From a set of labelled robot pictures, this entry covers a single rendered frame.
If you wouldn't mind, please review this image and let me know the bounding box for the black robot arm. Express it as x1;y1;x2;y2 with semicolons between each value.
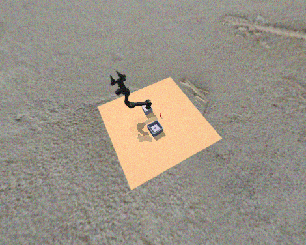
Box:
115;85;152;110

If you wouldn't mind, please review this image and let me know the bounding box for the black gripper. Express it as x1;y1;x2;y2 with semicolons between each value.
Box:
110;71;126;87

